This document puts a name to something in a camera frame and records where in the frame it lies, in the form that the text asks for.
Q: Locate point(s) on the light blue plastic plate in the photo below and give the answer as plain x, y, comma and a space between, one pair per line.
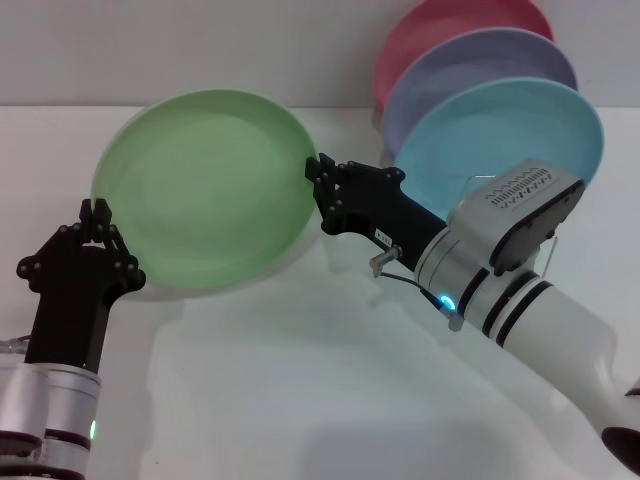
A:
475, 125

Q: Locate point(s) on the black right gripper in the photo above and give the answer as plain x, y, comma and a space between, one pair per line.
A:
380, 210

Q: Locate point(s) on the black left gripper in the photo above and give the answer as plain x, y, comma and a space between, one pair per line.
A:
75, 305

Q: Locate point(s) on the green plastic plate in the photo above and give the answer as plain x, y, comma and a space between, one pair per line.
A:
205, 190

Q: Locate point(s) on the purple plastic plate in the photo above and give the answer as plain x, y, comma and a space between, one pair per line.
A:
450, 70

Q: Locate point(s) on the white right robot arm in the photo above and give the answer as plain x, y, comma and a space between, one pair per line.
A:
550, 320

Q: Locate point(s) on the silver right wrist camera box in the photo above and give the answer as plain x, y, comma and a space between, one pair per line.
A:
520, 210

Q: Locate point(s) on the pink plastic plate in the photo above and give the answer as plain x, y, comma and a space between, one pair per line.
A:
425, 35

